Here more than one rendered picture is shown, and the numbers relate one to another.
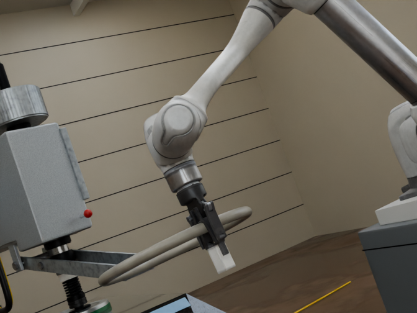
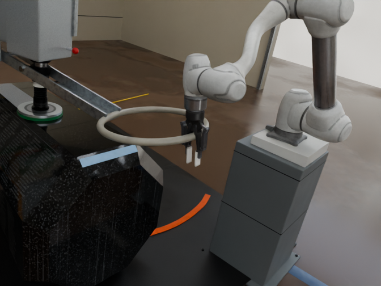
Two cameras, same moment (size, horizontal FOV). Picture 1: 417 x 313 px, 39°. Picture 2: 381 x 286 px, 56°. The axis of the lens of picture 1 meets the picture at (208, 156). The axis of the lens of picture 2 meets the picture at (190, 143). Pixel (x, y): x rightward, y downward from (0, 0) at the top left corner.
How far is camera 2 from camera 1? 0.89 m
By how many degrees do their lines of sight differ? 37
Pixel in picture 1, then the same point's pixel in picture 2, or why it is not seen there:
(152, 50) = not seen: outside the picture
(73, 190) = (68, 26)
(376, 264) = (237, 160)
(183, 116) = (241, 91)
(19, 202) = (26, 21)
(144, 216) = not seen: outside the picture
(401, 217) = (266, 147)
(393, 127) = (290, 101)
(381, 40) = (332, 72)
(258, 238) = (87, 26)
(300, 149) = not seen: outside the picture
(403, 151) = (286, 116)
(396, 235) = (260, 156)
